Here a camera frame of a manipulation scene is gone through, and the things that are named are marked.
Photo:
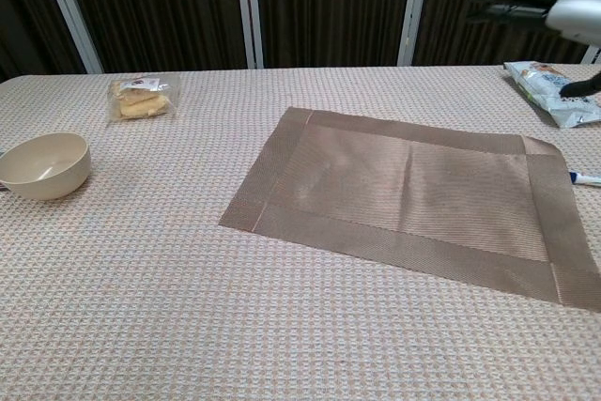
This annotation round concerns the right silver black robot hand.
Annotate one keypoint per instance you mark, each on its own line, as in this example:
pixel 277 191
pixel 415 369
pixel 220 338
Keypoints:
pixel 580 2

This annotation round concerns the brown woven placemat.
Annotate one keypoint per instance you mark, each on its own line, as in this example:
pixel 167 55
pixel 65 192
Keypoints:
pixel 399 185

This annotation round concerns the beige round bowl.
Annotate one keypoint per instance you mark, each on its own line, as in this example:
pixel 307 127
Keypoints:
pixel 51 185

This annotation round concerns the white printed snack packet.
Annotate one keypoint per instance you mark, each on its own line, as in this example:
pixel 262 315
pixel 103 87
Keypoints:
pixel 540 86

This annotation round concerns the white marker with blue cap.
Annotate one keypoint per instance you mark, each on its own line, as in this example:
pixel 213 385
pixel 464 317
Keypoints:
pixel 587 179

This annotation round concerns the dark pleated curtain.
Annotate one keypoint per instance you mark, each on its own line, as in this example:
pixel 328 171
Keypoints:
pixel 164 6

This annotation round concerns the clear bag of biscuits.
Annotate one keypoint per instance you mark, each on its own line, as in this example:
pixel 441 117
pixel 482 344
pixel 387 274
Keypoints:
pixel 141 105

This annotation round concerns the beige checked tablecloth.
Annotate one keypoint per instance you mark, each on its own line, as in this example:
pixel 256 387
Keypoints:
pixel 188 279

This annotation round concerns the white metal frame post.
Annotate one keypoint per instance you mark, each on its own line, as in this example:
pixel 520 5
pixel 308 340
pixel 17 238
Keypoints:
pixel 248 11
pixel 592 54
pixel 70 11
pixel 413 11

